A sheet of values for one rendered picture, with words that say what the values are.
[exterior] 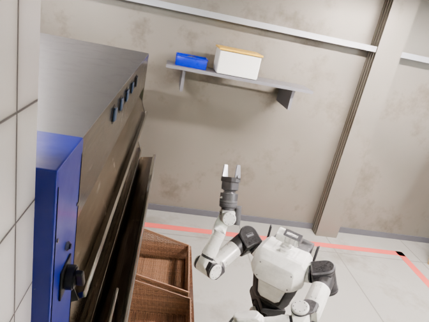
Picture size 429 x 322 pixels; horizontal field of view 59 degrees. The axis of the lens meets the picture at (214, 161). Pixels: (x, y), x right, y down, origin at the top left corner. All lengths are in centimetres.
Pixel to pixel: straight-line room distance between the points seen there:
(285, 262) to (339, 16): 335
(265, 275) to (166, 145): 292
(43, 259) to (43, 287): 5
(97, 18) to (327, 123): 290
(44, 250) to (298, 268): 143
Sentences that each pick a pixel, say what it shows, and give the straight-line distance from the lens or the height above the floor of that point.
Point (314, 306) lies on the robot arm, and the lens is 178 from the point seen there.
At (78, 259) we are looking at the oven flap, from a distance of 105.
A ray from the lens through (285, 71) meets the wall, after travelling 458.
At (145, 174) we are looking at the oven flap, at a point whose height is 141.
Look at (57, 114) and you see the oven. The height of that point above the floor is 210.
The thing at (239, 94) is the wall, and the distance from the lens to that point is 451.
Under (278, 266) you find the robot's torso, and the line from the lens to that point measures 192.
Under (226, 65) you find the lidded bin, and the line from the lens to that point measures 387.
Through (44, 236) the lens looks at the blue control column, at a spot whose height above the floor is 204.
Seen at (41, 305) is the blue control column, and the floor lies 190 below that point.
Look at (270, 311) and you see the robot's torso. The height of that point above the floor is 106.
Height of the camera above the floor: 239
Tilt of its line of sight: 20 degrees down
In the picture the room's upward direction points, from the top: 12 degrees clockwise
